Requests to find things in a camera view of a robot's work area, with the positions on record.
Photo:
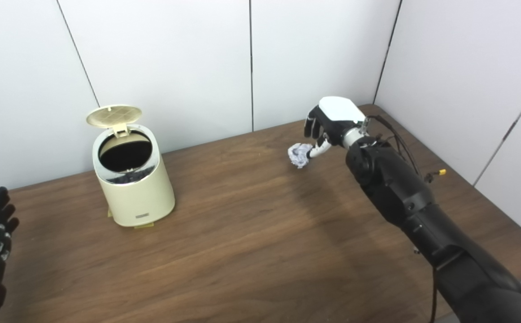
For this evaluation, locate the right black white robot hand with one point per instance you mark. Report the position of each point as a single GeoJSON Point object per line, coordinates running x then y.
{"type": "Point", "coordinates": [339, 114]}

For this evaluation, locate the cream-colored trash bin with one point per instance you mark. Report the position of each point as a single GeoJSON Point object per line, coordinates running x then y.
{"type": "Point", "coordinates": [139, 197]}

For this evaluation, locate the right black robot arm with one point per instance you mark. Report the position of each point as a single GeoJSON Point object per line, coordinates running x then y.
{"type": "Point", "coordinates": [404, 193]}

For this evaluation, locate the white paper ball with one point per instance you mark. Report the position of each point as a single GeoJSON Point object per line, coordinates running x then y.
{"type": "Point", "coordinates": [299, 154]}

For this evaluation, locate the cream round bin lid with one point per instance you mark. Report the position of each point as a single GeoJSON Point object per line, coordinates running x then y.
{"type": "Point", "coordinates": [114, 115]}

